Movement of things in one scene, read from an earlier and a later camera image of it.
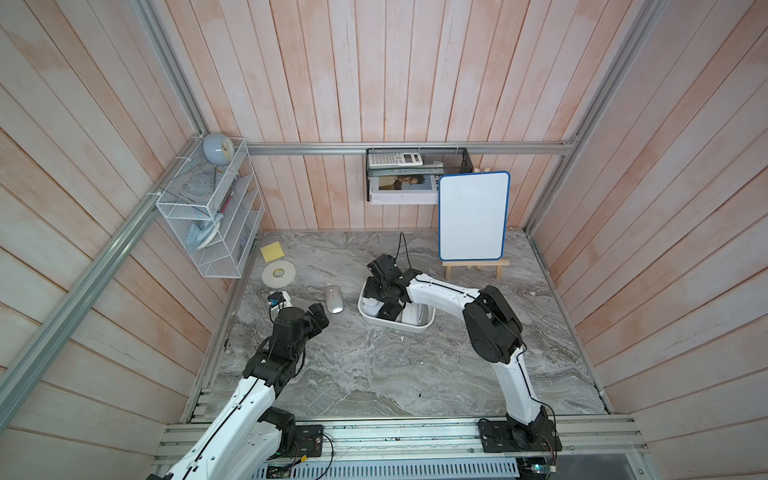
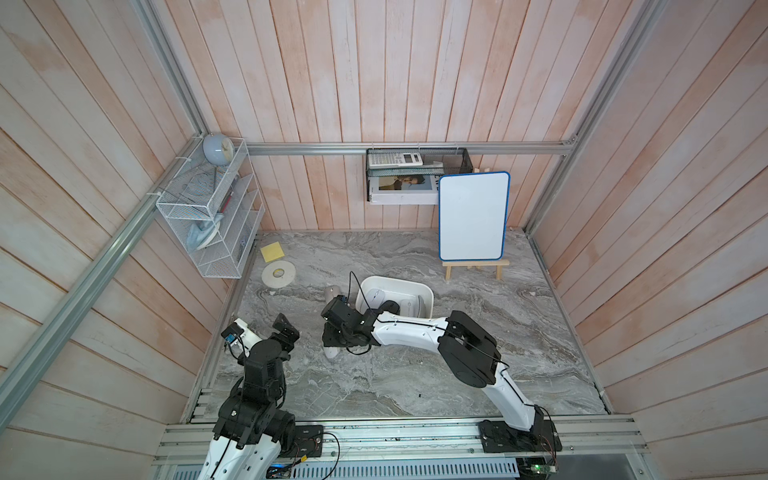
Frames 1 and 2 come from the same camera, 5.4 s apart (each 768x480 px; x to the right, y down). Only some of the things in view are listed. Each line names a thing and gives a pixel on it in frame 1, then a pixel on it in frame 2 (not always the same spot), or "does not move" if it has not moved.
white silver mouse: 417,314 to 331,351
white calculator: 379,160 does not move
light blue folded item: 200,229 does not move
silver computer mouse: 334,300 does not move
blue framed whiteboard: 473,216 does not move
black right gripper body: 377,291 to 333,338
